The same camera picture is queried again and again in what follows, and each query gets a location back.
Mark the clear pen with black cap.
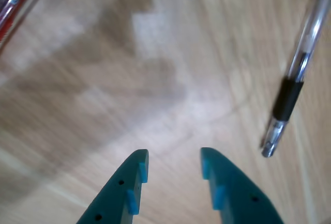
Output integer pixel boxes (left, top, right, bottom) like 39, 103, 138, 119
260, 0, 331, 158

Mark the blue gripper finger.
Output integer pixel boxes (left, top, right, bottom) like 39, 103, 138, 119
76, 148, 150, 224
200, 147, 285, 224

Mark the red retractable gel pen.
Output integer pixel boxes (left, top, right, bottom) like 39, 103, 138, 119
0, 0, 56, 54

